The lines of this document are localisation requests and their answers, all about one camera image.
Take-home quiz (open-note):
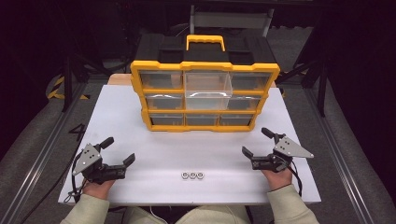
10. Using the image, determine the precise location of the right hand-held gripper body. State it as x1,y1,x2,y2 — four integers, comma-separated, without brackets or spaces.
250,133,315,174

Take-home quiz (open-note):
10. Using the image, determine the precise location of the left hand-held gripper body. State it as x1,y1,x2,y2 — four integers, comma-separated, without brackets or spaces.
72,143,128,185

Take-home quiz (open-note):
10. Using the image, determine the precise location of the yellow black parts organizer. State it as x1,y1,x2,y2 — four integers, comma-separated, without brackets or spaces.
130,34,281,133

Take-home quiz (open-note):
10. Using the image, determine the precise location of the clear plastic drawer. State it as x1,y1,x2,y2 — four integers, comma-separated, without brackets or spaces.
184,72,233,111

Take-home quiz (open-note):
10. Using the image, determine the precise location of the person's left hand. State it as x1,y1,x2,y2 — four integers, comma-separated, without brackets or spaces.
82,179,116,200

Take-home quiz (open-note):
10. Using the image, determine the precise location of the person's right hand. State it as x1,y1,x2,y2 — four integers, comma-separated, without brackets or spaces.
261,166,294,191

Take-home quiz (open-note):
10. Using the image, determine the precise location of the black metal stand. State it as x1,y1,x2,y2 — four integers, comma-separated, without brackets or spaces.
275,18,331,118
60,52,132,113

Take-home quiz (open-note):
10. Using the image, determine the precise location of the yellow black floor tape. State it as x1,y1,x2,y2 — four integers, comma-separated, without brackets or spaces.
46,76,92,101

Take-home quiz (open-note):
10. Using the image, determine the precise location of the person's lap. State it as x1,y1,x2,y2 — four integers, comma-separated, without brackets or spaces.
122,204,251,224

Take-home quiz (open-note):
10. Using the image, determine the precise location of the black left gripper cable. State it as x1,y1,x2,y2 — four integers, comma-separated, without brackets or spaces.
64,152,89,203

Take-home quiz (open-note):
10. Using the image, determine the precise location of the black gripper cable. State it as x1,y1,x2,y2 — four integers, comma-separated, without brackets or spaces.
64,152,89,203
288,163,304,198

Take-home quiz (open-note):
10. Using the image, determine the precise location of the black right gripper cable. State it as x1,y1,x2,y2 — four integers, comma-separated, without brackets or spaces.
288,163,304,198

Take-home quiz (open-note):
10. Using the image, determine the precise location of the grey metal floor rail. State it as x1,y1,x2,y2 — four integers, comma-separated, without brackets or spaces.
0,82,90,224
304,88,396,224

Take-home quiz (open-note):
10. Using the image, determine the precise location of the thin white cable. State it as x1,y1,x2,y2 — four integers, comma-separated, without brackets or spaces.
148,206,169,224

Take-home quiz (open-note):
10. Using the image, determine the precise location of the grey metal frame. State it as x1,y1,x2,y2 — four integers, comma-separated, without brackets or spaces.
189,4,275,37

